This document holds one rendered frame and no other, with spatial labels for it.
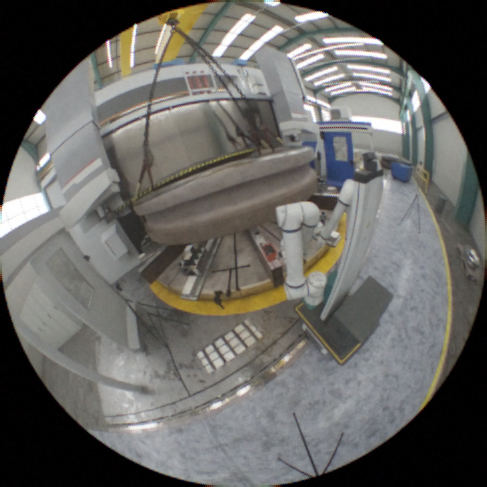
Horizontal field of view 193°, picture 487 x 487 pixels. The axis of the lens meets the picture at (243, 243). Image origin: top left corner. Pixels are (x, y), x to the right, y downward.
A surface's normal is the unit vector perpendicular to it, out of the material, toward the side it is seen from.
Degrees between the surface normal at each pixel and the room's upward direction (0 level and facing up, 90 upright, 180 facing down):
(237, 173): 90
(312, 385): 0
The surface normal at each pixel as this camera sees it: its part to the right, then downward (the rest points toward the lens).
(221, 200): 0.12, 0.57
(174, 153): 0.58, 0.37
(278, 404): -0.25, -0.77
